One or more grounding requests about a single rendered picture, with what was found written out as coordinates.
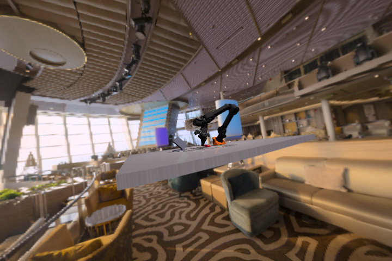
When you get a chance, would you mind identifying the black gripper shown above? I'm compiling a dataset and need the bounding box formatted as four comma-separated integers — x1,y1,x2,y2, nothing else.
198,127,210,146

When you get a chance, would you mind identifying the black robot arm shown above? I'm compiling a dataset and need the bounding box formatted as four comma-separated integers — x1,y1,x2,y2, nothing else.
193,103,239,142

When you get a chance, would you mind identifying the grey flat panel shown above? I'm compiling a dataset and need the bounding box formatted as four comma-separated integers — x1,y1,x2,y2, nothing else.
173,137,187,152

